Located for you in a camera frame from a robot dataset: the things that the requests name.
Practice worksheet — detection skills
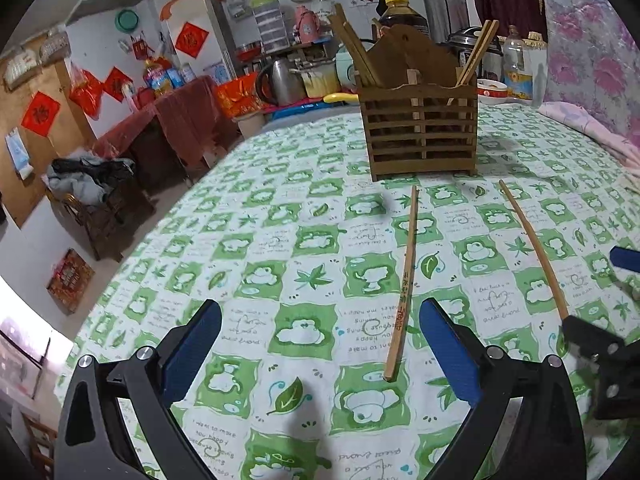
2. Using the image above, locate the orange red bag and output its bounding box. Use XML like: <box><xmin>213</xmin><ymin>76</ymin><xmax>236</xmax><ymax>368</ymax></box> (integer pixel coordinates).
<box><xmin>216</xmin><ymin>74</ymin><xmax>263</xmax><ymax>118</ymax></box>

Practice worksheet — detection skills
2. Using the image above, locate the pink floral curtain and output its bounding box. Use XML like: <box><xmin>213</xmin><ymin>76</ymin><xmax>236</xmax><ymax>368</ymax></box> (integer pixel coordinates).
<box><xmin>535</xmin><ymin>0</ymin><xmax>640</xmax><ymax>158</ymax></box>

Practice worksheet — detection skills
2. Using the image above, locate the red printed box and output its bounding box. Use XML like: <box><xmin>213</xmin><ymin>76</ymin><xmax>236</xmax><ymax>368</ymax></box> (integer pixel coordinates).
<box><xmin>46</xmin><ymin>248</ymin><xmax>96</xmax><ymax>314</ymax></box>

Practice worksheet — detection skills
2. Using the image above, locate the green checked tablecloth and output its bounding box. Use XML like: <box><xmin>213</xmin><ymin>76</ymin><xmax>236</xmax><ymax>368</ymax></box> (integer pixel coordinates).
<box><xmin>55</xmin><ymin>102</ymin><xmax>640</xmax><ymax>480</ymax></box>

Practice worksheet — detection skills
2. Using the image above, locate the pile of grey clothes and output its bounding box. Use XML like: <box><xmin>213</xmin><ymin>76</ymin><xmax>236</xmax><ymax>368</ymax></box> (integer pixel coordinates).
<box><xmin>46</xmin><ymin>156</ymin><xmax>137</xmax><ymax>206</ymax></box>

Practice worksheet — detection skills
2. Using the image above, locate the pink cloth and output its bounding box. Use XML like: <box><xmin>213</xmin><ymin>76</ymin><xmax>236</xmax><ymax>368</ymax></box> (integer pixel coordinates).
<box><xmin>537</xmin><ymin>101</ymin><xmax>640</xmax><ymax>176</ymax></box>

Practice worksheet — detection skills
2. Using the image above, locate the pink thermos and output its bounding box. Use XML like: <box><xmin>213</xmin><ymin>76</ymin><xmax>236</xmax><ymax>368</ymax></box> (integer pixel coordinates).
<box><xmin>292</xmin><ymin>5</ymin><xmax>321</xmax><ymax>45</ymax></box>

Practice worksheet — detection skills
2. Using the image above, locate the red and white bowl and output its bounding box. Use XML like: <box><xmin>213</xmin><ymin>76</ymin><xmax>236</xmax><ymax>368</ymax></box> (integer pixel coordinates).
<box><xmin>476</xmin><ymin>79</ymin><xmax>508</xmax><ymax>106</ymax></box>

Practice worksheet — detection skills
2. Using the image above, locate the brown wooden wall board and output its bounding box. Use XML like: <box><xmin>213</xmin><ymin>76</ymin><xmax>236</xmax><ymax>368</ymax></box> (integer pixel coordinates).
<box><xmin>0</xmin><ymin>35</ymin><xmax>96</xmax><ymax>228</ymax></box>

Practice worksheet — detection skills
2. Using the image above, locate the blue tray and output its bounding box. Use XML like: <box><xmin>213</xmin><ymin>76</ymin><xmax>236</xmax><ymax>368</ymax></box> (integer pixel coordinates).
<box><xmin>270</xmin><ymin>100</ymin><xmax>351</xmax><ymax>121</ymax></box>

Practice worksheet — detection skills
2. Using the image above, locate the red hanging decoration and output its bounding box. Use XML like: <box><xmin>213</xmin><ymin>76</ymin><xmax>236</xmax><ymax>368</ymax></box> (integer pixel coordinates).
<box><xmin>69</xmin><ymin>67</ymin><xmax>103</xmax><ymax>118</ymax></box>

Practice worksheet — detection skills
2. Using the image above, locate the silver pressure cooker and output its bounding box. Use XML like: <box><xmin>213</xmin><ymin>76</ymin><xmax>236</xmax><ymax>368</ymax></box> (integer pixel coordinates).
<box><xmin>446</xmin><ymin>25</ymin><xmax>503</xmax><ymax>83</ymax></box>

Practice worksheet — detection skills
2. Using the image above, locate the white and blue towel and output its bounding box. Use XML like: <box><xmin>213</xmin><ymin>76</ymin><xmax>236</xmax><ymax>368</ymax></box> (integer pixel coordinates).
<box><xmin>5</xmin><ymin>127</ymin><xmax>35</xmax><ymax>179</ymax></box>

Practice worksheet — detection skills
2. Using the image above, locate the steel kettle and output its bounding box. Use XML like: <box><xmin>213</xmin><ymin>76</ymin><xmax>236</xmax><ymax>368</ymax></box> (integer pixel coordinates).
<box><xmin>256</xmin><ymin>56</ymin><xmax>306</xmax><ymax>106</ymax></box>

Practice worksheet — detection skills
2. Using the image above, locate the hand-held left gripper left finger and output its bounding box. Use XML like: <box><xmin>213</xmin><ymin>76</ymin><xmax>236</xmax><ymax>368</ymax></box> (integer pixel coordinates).
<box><xmin>54</xmin><ymin>299</ymin><xmax>223</xmax><ymax>480</ymax></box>

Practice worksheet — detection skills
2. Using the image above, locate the cooking oil bottle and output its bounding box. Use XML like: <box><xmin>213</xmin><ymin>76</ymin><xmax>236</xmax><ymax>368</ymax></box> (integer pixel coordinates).
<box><xmin>143</xmin><ymin>58</ymin><xmax>173</xmax><ymax>98</ymax></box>

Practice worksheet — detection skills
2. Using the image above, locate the white refrigerator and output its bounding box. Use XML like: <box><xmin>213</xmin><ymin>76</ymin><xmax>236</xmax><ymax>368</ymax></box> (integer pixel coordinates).
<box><xmin>167</xmin><ymin>0</ymin><xmax>241</xmax><ymax>81</ymax></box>

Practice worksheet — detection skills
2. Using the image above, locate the clear plastic bottle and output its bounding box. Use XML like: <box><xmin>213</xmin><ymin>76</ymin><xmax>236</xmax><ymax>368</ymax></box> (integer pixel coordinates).
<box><xmin>501</xmin><ymin>25</ymin><xmax>533</xmax><ymax>101</ymax></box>

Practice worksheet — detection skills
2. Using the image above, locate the table with red cloth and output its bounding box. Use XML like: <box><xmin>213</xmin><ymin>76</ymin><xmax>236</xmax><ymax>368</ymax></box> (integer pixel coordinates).
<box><xmin>91</xmin><ymin>76</ymin><xmax>241</xmax><ymax>181</ymax></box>

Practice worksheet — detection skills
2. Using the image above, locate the red diamond paper poster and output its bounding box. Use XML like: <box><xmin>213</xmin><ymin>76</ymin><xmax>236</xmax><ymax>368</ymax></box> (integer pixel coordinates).
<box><xmin>174</xmin><ymin>21</ymin><xmax>210</xmax><ymax>59</ymax></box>
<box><xmin>21</xmin><ymin>91</ymin><xmax>62</xmax><ymax>137</ymax></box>
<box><xmin>102</xmin><ymin>66</ymin><xmax>133</xmax><ymax>102</ymax></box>

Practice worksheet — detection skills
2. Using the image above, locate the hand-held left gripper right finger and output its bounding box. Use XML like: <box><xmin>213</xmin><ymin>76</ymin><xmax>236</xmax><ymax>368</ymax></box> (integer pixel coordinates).
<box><xmin>419</xmin><ymin>297</ymin><xmax>588</xmax><ymax>480</ymax></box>

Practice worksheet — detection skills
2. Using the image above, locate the plastic drawer tower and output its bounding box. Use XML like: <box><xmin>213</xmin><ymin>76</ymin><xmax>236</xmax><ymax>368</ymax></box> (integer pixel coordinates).
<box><xmin>250</xmin><ymin>0</ymin><xmax>291</xmax><ymax>53</ymax></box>

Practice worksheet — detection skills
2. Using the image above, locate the dark sauce bottle yellow cap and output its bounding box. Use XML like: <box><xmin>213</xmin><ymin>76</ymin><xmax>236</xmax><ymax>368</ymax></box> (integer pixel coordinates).
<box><xmin>377</xmin><ymin>0</ymin><xmax>430</xmax><ymax>43</ymax></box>

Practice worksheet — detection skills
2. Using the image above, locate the wooden chair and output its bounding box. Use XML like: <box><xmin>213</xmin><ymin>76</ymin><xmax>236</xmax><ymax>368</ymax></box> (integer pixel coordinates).
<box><xmin>47</xmin><ymin>180</ymin><xmax>153</xmax><ymax>263</ymax></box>

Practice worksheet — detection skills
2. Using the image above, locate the light green rice cooker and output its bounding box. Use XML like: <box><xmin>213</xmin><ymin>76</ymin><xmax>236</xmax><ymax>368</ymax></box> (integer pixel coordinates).
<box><xmin>335</xmin><ymin>45</ymin><xmax>363</xmax><ymax>93</ymax></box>

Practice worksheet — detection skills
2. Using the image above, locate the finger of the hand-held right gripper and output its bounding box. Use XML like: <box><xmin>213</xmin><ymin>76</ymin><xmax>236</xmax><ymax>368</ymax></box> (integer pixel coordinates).
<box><xmin>609</xmin><ymin>246</ymin><xmax>640</xmax><ymax>302</ymax></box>
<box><xmin>562</xmin><ymin>315</ymin><xmax>640</xmax><ymax>421</ymax></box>

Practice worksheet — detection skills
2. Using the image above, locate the wooden slatted chopstick holder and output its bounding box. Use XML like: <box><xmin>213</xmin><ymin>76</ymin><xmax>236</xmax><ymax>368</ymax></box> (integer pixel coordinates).
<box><xmin>354</xmin><ymin>25</ymin><xmax>480</xmax><ymax>182</ymax></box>

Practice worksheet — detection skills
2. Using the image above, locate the hanging clear bag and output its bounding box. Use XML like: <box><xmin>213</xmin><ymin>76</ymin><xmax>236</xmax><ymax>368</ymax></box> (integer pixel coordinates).
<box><xmin>2</xmin><ymin>47</ymin><xmax>41</xmax><ymax>91</ymax></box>
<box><xmin>39</xmin><ymin>30</ymin><xmax>71</xmax><ymax>61</ymax></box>

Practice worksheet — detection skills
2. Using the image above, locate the beige trash bin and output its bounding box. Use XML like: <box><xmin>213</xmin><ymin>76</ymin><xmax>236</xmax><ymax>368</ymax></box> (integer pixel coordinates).
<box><xmin>235</xmin><ymin>110</ymin><xmax>273</xmax><ymax>138</ymax></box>

